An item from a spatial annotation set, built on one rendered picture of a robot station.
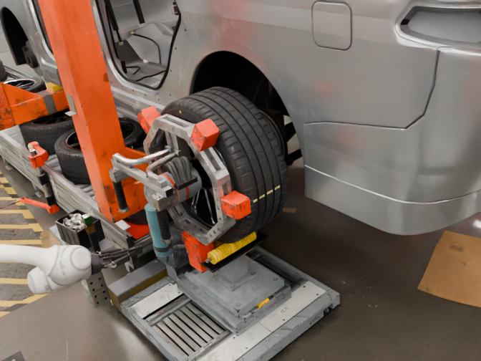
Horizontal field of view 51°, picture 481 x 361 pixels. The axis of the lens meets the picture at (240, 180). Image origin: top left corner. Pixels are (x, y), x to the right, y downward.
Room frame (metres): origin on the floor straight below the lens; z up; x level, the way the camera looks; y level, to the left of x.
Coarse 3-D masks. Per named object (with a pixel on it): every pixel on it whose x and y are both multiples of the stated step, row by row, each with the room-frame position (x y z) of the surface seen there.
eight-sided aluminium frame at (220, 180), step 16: (160, 128) 1.93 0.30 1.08; (176, 128) 1.83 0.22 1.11; (192, 128) 1.79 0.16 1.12; (144, 144) 2.07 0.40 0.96; (192, 144) 1.75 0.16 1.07; (208, 160) 1.70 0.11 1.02; (224, 176) 1.67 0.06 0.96; (224, 192) 1.69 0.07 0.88; (176, 208) 2.02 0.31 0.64; (176, 224) 1.95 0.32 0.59; (192, 224) 1.93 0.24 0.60; (224, 224) 1.65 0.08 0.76; (208, 240) 1.75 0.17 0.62
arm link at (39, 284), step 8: (32, 272) 1.38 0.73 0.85; (40, 272) 1.37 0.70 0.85; (32, 280) 1.35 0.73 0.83; (40, 280) 1.35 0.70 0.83; (48, 280) 1.36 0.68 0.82; (32, 288) 1.35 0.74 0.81; (40, 288) 1.34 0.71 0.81; (48, 288) 1.35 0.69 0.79; (56, 288) 1.35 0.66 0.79; (64, 288) 1.38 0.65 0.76
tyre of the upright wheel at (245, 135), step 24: (192, 96) 2.01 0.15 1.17; (216, 96) 1.96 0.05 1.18; (240, 96) 1.96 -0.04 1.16; (192, 120) 1.88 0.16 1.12; (216, 120) 1.81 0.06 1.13; (240, 120) 1.83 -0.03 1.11; (264, 120) 1.86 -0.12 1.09; (216, 144) 1.77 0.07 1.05; (240, 144) 1.75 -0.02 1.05; (264, 144) 1.78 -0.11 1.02; (240, 168) 1.68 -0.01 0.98; (264, 168) 1.73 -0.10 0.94; (240, 192) 1.68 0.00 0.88; (264, 192) 1.71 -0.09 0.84; (192, 216) 2.00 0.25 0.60; (264, 216) 1.74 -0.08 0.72; (216, 240) 1.86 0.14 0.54
